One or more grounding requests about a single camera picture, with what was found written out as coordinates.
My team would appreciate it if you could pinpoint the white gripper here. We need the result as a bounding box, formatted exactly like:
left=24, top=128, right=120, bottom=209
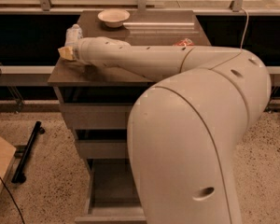
left=58, top=38, right=91, bottom=64

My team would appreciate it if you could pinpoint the clear plastic water bottle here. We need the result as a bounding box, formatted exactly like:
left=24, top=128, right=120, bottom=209
left=64, top=24, right=83, bottom=47

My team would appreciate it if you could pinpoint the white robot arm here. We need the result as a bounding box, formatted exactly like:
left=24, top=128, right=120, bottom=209
left=59, top=37, right=271, bottom=224

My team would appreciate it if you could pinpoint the grey drawer cabinet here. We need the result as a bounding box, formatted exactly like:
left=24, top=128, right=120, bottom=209
left=48, top=10, right=212, bottom=224

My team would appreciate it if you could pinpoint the top drawer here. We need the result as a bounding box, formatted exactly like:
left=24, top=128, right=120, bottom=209
left=60, top=104, right=132, bottom=130

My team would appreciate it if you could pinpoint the middle drawer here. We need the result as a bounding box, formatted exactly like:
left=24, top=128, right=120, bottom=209
left=76, top=129, right=128, bottom=159

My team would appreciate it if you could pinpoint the open bottom drawer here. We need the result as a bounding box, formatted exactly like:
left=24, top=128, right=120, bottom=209
left=75, top=159, right=147, bottom=224

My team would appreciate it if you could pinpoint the white bowl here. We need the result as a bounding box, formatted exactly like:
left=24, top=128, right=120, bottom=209
left=97, top=9, right=130, bottom=28

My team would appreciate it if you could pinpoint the crushed red soda can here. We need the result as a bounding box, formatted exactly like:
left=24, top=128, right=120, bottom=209
left=175, top=38, right=194, bottom=47

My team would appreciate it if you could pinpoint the black bar on floor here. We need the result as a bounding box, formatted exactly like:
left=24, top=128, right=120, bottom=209
left=11, top=121, right=45, bottom=184

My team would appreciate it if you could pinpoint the black cable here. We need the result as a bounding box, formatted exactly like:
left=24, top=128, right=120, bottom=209
left=0, top=156, right=26, bottom=224

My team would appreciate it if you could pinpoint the white cable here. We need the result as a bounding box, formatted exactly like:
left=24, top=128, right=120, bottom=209
left=239, top=8, right=250, bottom=51

